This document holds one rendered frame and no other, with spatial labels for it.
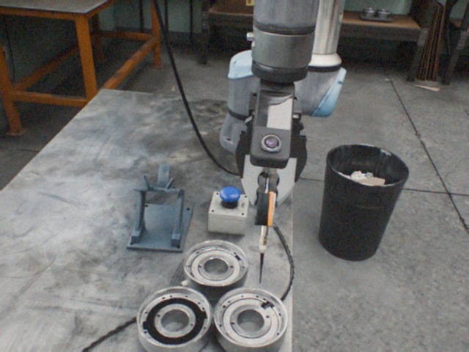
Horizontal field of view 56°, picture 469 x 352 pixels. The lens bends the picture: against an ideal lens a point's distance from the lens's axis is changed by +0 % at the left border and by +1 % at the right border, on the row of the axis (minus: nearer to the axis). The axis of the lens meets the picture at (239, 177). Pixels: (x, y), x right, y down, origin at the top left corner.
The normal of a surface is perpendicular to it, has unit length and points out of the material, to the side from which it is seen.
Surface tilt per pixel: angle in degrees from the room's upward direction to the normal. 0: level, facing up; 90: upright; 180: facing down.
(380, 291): 0
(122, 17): 90
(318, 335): 0
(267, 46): 90
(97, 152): 0
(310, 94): 84
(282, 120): 30
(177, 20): 90
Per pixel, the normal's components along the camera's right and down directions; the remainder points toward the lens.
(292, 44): 0.16, 0.54
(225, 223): -0.11, 0.54
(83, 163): 0.05, -0.84
